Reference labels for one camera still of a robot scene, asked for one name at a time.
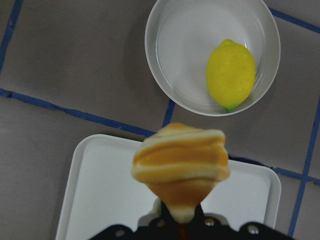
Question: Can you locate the white rectangular tray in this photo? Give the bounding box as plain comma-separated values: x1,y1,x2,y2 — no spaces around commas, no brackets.
56,134,281,240

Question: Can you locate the striped bread loaf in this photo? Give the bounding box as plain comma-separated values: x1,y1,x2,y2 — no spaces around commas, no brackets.
130,123,231,224

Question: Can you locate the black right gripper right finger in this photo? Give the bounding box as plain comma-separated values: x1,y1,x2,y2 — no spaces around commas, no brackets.
187,205,291,240

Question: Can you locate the yellow lemon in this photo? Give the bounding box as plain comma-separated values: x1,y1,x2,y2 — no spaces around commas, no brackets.
206,39,256,111

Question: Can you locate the cream lemon plate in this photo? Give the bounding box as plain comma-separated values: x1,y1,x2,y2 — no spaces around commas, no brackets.
144,0,281,117

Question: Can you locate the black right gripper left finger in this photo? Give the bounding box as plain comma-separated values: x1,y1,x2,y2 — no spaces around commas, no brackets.
91,202,179,240

